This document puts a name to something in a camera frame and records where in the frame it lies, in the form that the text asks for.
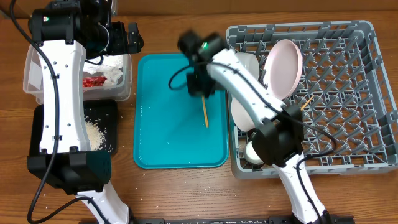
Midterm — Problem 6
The clear plastic bin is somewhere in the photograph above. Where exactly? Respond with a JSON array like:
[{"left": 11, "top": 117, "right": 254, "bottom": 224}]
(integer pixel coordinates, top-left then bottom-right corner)
[{"left": 23, "top": 47, "right": 132, "bottom": 104}]

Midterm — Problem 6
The small pink bowl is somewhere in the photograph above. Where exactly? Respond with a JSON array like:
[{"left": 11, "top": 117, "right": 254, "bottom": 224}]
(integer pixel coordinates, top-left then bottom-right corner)
[{"left": 231, "top": 98, "right": 255, "bottom": 132}]

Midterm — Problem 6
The grey dishwasher rack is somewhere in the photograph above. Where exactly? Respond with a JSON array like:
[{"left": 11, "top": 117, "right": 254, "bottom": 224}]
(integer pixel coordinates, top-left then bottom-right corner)
[{"left": 226, "top": 21, "right": 397, "bottom": 175}]

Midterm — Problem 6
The pile of rice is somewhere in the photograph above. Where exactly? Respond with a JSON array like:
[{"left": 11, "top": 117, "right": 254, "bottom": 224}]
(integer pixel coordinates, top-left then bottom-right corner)
[{"left": 85, "top": 121, "right": 105, "bottom": 151}]

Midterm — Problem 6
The black tray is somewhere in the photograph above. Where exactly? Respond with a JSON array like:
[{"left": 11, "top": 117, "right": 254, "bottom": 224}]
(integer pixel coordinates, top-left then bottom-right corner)
[{"left": 29, "top": 100, "right": 118, "bottom": 156}]

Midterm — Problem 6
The grey bowl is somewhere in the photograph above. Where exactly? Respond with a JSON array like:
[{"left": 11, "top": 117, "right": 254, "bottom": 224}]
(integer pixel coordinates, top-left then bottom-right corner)
[{"left": 235, "top": 52, "right": 260, "bottom": 79}]

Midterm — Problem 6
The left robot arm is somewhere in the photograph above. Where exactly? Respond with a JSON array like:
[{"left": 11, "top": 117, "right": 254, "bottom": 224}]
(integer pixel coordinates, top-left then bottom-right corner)
[{"left": 21, "top": 1, "right": 144, "bottom": 223}]

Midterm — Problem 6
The white cup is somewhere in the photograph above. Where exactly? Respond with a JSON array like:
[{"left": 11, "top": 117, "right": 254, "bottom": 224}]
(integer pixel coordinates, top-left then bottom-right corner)
[{"left": 243, "top": 141, "right": 264, "bottom": 165}]

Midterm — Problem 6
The wooden chopstick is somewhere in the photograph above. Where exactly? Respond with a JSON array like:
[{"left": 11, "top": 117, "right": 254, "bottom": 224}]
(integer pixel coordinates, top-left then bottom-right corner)
[
  {"left": 201, "top": 95, "right": 209, "bottom": 128},
  {"left": 300, "top": 95, "right": 314, "bottom": 111}
]

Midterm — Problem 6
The large pink plate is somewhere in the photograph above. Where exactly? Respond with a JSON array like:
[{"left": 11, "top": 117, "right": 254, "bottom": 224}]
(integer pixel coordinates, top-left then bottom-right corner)
[{"left": 263, "top": 39, "right": 303, "bottom": 100}]

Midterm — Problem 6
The crumpled white tissue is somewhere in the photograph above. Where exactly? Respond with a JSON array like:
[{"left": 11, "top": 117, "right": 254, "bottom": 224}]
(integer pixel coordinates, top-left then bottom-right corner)
[{"left": 83, "top": 55, "right": 124, "bottom": 85}]

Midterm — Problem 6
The teal plastic tray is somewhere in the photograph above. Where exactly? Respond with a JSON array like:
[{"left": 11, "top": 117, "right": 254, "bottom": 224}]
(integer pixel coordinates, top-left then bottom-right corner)
[{"left": 133, "top": 54, "right": 229, "bottom": 169}]

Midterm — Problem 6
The red wrapper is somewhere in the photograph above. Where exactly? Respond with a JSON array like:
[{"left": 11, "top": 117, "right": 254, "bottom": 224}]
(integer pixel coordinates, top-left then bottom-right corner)
[{"left": 83, "top": 76, "right": 107, "bottom": 88}]

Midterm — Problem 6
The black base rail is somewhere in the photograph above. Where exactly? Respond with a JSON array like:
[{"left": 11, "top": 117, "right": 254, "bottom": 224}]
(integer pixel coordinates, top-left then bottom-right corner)
[{"left": 129, "top": 215, "right": 355, "bottom": 224}]

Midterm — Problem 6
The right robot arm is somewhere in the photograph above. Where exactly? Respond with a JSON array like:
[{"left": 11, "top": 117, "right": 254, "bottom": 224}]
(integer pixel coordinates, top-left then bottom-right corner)
[{"left": 177, "top": 30, "right": 333, "bottom": 223}]

